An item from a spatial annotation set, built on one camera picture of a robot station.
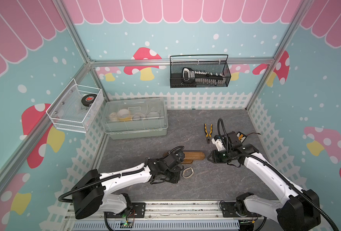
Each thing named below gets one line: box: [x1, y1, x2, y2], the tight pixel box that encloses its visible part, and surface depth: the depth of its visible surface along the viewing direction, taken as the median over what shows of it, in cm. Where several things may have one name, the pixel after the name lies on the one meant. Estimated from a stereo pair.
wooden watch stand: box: [180, 151, 206, 165], surface depth 87 cm
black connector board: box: [236, 131, 248, 144], surface depth 104 cm
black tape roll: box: [81, 93, 98, 107], surface depth 80 cm
